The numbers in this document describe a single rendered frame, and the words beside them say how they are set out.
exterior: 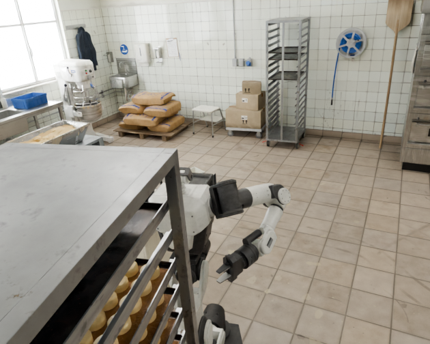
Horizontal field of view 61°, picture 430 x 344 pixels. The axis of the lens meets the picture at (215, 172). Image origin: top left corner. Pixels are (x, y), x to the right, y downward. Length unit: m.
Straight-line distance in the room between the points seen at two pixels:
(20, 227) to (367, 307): 2.73
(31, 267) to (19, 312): 0.08
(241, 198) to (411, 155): 3.82
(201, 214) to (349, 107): 4.76
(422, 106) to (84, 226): 4.63
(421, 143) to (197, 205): 3.88
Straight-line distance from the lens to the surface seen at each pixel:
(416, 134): 5.06
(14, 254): 0.60
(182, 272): 1.02
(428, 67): 4.89
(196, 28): 6.67
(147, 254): 2.64
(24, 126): 5.79
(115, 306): 0.95
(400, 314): 3.13
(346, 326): 2.94
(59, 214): 0.67
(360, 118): 6.11
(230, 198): 1.54
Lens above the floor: 2.13
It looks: 25 degrees down
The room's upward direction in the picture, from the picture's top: 4 degrees counter-clockwise
